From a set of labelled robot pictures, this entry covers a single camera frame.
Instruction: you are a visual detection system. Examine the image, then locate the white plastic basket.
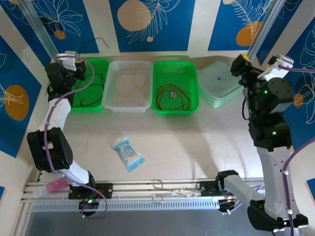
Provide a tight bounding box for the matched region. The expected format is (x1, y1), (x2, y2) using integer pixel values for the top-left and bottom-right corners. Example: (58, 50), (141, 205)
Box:
(101, 60), (154, 113)

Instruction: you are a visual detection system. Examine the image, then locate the pink plastic packet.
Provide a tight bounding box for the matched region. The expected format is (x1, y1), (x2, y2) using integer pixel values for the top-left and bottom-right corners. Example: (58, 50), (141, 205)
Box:
(33, 178), (68, 199)

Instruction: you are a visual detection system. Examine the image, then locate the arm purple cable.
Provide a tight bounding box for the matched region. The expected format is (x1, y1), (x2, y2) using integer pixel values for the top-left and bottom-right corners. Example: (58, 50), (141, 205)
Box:
(43, 54), (108, 220)
(227, 64), (315, 236)

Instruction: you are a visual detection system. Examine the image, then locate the yellow cable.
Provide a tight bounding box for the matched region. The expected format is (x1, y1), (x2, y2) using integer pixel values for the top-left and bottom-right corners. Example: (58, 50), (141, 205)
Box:
(117, 84), (146, 99)
(132, 76), (148, 94)

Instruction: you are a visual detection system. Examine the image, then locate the metal wire clip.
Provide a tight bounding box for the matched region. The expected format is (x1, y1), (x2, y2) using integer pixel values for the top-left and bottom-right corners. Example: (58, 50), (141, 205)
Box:
(172, 186), (205, 198)

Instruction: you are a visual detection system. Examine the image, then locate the aluminium frame post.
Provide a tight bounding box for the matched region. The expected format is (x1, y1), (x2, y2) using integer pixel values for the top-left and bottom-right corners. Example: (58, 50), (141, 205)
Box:
(17, 0), (61, 66)
(240, 0), (283, 72)

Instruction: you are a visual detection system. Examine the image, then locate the grey metal sheet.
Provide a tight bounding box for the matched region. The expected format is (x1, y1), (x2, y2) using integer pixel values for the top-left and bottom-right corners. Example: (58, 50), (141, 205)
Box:
(24, 210), (302, 236)

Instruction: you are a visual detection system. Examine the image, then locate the black cable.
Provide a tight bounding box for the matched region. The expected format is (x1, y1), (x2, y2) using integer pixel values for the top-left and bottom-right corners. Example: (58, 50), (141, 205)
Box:
(77, 37), (109, 74)
(72, 72), (104, 108)
(78, 70), (107, 104)

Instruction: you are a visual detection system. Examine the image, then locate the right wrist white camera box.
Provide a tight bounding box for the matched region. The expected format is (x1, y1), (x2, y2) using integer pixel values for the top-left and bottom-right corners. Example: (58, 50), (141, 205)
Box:
(256, 53), (295, 81)

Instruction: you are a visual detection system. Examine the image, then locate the slotted grey cable duct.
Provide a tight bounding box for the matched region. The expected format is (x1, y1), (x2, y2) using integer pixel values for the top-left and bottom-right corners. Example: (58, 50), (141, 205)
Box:
(29, 198), (249, 213)

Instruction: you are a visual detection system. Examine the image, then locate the red cable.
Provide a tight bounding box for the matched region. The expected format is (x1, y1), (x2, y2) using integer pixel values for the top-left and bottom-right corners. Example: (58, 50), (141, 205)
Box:
(161, 85), (192, 111)
(157, 84), (188, 111)
(159, 88), (191, 111)

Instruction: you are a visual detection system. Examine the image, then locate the green plastic basket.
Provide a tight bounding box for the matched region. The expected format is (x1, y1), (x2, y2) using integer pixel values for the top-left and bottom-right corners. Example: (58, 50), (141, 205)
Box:
(69, 58), (111, 114)
(150, 60), (200, 117)

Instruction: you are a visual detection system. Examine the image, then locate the blue snack packet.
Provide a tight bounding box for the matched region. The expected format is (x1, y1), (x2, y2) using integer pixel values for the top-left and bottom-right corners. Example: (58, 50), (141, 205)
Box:
(110, 137), (145, 173)

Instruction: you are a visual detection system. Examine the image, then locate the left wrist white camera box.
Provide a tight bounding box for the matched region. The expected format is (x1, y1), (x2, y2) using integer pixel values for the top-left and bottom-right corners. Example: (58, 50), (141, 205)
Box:
(56, 50), (79, 72)

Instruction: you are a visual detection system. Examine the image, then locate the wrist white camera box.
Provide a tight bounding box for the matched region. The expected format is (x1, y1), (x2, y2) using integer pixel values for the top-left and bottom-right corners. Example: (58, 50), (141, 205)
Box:
(56, 50), (79, 72)
(256, 53), (295, 81)

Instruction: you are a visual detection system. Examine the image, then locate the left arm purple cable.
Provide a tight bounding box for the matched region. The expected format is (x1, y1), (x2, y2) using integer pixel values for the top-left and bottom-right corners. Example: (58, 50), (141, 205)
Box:
(43, 54), (108, 220)

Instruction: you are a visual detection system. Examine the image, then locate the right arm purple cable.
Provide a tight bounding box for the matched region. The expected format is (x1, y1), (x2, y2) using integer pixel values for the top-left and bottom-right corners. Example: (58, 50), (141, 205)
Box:
(227, 64), (315, 236)

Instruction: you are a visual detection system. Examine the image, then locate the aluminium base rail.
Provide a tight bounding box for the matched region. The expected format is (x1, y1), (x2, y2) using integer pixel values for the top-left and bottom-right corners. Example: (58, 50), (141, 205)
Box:
(21, 177), (290, 205)

